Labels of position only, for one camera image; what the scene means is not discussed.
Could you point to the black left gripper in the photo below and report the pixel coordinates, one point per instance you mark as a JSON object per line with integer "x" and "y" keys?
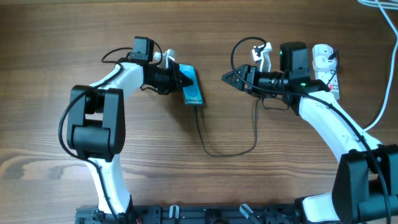
{"x": 175, "y": 74}

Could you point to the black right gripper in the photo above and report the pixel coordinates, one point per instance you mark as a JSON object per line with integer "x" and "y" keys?
{"x": 247, "y": 70}

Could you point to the turquoise screen smartphone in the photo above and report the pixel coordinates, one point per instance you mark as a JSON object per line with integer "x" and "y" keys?
{"x": 191, "y": 93}

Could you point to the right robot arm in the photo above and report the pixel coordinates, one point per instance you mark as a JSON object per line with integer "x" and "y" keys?
{"x": 365, "y": 186}

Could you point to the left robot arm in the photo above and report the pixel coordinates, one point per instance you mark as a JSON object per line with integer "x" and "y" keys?
{"x": 93, "y": 129}

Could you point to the white USB charger plug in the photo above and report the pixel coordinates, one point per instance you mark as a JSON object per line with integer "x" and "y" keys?
{"x": 323, "y": 63}

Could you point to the white power strip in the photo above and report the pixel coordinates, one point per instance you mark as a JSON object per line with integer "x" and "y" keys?
{"x": 329, "y": 77}

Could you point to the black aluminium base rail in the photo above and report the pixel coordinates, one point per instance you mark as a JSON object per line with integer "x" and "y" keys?
{"x": 199, "y": 214}

